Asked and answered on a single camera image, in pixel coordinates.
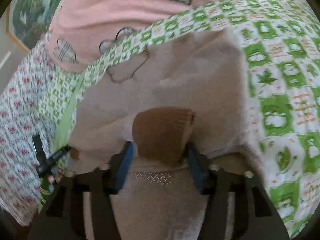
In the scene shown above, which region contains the pink heart-patterned duvet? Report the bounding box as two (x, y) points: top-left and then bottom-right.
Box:
(47, 0), (306, 74)

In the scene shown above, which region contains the left hand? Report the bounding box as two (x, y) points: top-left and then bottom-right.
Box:
(48, 168), (64, 185)

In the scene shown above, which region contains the framed landscape painting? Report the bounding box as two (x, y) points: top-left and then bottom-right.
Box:
(6, 0), (61, 51)

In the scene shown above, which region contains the green checkered frog quilt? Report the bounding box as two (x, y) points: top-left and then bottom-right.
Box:
(37, 0), (319, 237)

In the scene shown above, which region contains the white floral bed sheet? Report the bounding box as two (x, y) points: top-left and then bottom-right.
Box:
(0, 32), (75, 227)

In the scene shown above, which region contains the taupe knit sweater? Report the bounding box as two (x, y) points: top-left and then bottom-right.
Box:
(68, 27), (263, 239)

